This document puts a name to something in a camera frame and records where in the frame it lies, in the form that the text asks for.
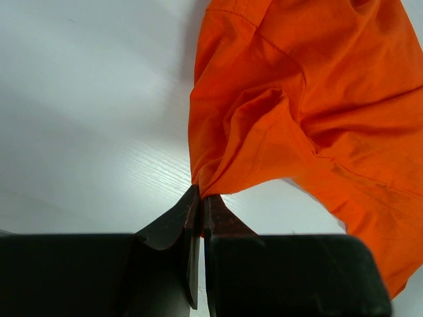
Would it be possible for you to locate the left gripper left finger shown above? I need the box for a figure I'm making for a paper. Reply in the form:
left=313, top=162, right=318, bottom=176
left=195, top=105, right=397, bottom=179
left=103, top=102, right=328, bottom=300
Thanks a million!
left=132, top=185, right=201, bottom=310

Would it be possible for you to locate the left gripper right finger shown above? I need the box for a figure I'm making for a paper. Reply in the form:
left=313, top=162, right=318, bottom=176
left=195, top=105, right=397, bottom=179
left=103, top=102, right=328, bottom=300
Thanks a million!
left=204, top=195, right=264, bottom=316

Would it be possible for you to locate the orange t shirt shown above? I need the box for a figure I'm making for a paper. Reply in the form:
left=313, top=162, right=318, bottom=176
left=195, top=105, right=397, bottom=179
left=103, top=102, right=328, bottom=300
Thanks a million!
left=188, top=1, right=422, bottom=297

